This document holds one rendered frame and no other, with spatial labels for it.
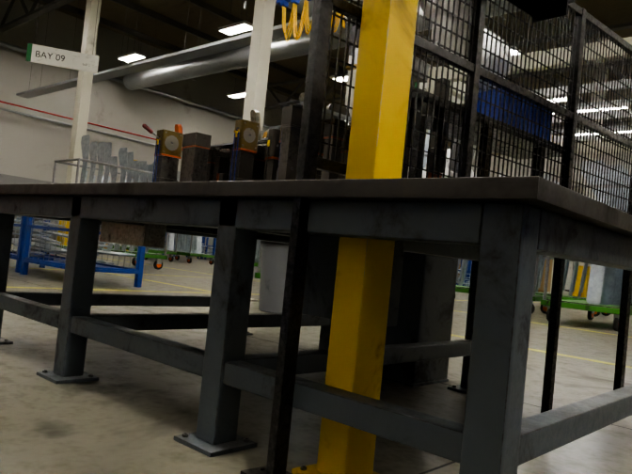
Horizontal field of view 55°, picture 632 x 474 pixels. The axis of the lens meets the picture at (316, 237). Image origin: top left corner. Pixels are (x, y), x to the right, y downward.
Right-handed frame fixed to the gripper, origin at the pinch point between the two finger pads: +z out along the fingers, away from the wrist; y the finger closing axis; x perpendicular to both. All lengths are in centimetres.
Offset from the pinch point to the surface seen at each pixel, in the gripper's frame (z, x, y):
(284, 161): 48, -16, -40
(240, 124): 27, 39, -22
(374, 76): 33, -64, -53
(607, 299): 93, 171, 645
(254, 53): -131, 368, 201
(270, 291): 110, 259, 171
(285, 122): 36, -15, -40
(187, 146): 32, 83, -20
